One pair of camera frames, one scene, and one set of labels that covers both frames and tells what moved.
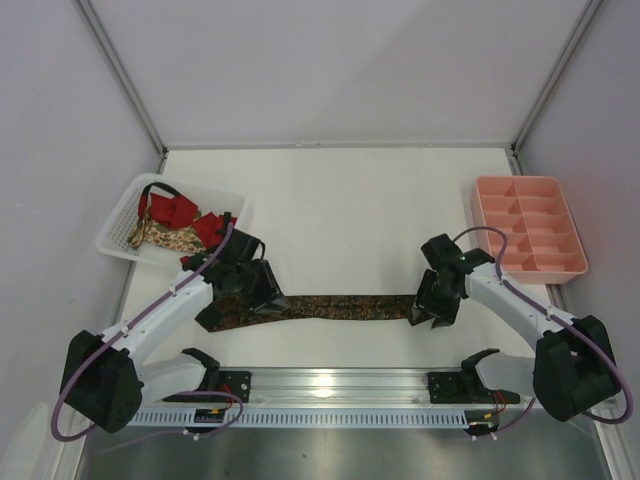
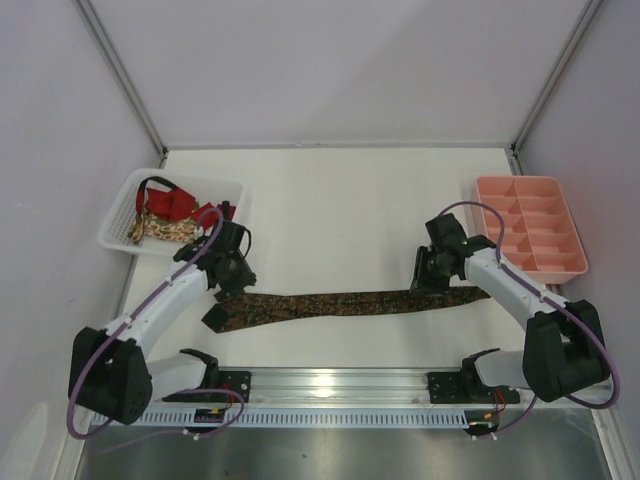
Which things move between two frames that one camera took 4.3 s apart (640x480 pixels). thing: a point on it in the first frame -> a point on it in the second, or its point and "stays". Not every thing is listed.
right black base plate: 465,388 stays
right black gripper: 433,304 -> 422,268
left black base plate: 239,383 stays
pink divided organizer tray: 543,240 stays
